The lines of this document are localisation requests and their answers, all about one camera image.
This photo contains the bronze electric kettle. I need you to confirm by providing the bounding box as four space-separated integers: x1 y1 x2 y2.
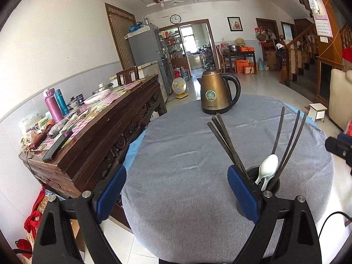
196 67 241 115

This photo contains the blue thermos bottle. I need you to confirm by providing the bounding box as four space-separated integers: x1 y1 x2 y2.
54 89 70 115

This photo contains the black utensil holder cup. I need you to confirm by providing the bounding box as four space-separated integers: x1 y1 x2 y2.
236 165 281 216

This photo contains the metal pot with lid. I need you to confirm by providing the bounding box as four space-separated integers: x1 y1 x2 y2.
92 83 114 95

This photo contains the grey refrigerator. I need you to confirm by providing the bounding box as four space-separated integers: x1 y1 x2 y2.
125 23 172 102

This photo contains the blue under cloth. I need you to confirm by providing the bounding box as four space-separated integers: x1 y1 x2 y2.
122 102 328 171

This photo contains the brown wooden door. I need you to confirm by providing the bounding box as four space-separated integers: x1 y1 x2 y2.
105 3 137 70

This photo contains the pink thermos bottle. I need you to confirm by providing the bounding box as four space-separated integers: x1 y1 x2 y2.
43 88 64 123

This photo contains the orange cardboard box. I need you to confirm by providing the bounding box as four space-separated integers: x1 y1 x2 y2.
236 59 251 74

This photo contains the cream sofa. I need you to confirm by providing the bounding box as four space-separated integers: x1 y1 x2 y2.
328 69 352 132

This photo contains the dark chopstick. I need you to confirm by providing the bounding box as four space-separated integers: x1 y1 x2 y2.
271 106 286 156
273 110 301 183
211 117 249 172
207 121 248 174
216 113 249 171
267 111 308 191

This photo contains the wooden dining table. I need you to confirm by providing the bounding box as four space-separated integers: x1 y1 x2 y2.
221 50 257 73

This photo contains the wall calendar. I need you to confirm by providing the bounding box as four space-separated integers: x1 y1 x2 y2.
306 0 334 43

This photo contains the small yellow floor fan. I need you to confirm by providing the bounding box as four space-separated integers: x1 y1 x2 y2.
172 77 189 99

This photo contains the white chest freezer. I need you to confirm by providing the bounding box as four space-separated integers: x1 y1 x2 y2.
137 61 161 79

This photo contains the black phone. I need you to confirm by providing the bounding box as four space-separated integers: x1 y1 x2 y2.
42 136 73 162

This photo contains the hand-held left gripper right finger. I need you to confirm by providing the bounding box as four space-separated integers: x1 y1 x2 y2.
227 164 323 264

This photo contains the grey tablecloth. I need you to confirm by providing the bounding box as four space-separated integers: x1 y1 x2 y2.
121 93 334 260

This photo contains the wooden chair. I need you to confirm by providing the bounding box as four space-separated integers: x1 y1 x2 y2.
116 66 139 86

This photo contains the carved wooden sideboard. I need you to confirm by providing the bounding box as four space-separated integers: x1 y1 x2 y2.
19 74 168 231

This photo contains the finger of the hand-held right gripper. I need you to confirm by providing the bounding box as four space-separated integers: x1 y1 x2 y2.
324 133 352 175

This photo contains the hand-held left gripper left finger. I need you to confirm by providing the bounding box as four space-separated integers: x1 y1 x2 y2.
31 164 127 264

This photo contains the black cable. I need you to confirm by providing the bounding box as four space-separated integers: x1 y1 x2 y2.
317 212 350 242

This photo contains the wooden staircase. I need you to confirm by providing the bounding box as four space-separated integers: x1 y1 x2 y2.
279 0 352 99

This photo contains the red bag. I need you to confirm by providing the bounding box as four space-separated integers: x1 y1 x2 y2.
23 190 46 242

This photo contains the framed wall picture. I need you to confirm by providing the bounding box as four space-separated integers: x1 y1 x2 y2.
227 16 244 32

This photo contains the small white stool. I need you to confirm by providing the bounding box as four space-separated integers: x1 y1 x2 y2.
308 103 328 122

